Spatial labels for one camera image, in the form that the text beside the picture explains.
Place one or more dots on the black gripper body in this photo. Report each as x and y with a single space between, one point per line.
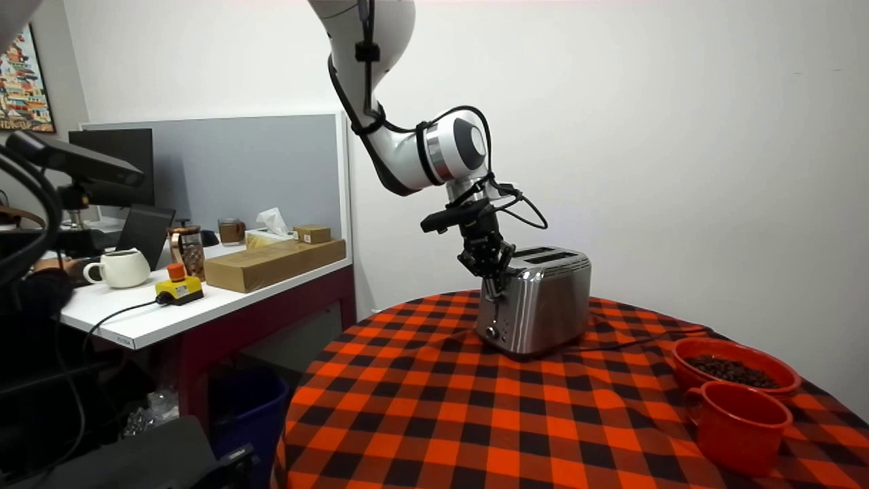
481 229

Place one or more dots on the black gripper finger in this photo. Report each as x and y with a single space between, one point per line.
474 259
499 274

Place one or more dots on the silver two-slot toaster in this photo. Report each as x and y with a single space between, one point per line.
545 303

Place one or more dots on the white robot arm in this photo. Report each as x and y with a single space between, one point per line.
398 153

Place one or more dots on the orange black checked tablecloth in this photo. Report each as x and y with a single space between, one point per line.
451 409

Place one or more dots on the small cardboard box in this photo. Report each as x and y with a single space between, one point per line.
313 235

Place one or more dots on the tissue box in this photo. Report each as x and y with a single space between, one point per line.
267 239

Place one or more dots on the red bowl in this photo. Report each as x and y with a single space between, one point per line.
692 360

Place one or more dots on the long flat cardboard box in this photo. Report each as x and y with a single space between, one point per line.
261 267

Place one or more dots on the small brown wooden box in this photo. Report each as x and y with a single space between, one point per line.
233 231

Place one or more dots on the grey office partition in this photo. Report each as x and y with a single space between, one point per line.
245 172

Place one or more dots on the dark coffee beans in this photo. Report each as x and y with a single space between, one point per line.
735 369

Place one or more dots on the blue bin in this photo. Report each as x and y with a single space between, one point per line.
254 415

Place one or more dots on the brown glass jar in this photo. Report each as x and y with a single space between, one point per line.
188 248

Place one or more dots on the red plastic cup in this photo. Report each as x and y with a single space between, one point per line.
743 436

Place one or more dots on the yellow emergency stop button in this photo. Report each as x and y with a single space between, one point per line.
181 289

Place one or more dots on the black laptop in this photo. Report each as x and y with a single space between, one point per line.
144 231

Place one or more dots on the white top desk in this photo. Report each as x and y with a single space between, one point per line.
136 316

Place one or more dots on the white teapot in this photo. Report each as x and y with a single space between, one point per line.
124 270

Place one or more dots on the black computer monitor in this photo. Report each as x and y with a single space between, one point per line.
119 135

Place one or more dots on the colourful framed picture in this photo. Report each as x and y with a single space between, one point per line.
22 91

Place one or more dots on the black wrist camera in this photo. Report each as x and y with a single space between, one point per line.
440 220

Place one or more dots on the black camera stand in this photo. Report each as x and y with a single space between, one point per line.
71 159

